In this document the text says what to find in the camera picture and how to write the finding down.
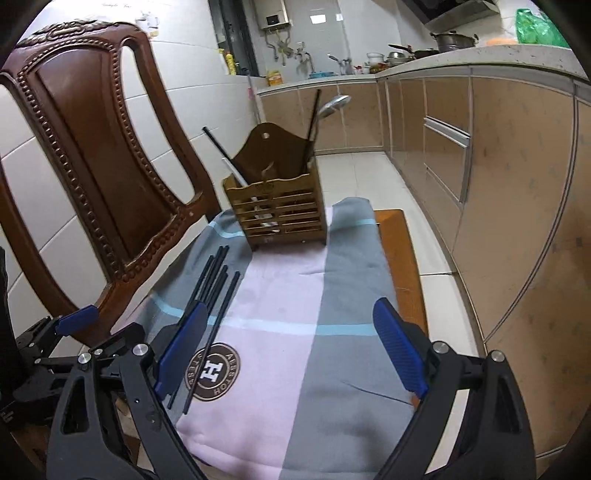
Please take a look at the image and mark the wooden utensil holder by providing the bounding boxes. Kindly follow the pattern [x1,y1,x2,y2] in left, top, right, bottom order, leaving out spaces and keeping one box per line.
[222,122,329,252]

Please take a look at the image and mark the bunch of black chopsticks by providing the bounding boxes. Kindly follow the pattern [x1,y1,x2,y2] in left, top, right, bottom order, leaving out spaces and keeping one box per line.
[167,246,242,415]

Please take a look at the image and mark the black wok pan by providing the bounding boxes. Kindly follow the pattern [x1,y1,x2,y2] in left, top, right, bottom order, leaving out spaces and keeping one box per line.
[389,44,437,60]

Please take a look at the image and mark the metal ladle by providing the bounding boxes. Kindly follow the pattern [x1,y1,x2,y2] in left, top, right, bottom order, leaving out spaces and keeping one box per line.
[302,95,352,176]

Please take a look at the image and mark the large steel cooking pot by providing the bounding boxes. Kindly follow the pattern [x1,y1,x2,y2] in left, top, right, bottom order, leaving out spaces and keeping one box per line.
[430,31,478,53]

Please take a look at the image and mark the beige kitchen counter cabinets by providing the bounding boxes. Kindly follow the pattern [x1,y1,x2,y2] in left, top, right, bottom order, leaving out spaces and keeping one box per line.
[256,44,591,462]

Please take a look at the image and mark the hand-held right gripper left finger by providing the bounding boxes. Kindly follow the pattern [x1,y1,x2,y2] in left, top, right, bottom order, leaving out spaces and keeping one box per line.
[46,302,208,480]

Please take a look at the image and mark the dark glass door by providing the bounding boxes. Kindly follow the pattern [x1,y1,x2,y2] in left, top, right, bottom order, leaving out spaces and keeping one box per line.
[208,0,257,77]

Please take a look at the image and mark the carved brown wooden chair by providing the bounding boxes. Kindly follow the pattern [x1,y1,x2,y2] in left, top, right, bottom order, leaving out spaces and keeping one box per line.
[0,21,430,462]

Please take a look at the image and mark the white wall water heater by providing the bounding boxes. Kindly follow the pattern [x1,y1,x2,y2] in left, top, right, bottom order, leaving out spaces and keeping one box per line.
[252,0,293,31]

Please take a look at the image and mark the black range hood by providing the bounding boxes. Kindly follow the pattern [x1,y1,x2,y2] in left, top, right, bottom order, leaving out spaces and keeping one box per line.
[409,0,502,24]

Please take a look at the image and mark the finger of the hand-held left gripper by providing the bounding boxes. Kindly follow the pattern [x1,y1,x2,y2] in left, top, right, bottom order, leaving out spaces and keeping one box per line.
[14,305,100,361]
[88,322,148,370]

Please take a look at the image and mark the cabinet drawer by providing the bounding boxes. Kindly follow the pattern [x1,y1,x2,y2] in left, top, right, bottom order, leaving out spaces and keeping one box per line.
[422,115,474,204]

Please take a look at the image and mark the wall water tap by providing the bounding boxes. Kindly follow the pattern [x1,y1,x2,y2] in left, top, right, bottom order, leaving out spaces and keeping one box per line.
[295,42,315,77]

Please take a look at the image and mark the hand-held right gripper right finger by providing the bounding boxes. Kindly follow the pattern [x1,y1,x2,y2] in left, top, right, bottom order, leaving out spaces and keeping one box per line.
[373,298,528,480]

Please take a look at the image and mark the green plastic bag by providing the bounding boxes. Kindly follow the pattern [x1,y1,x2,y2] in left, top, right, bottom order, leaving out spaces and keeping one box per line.
[515,8,571,48]

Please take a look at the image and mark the grey pink plaid blanket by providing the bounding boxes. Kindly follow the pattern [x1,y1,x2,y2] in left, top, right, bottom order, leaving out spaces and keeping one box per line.
[111,197,419,480]

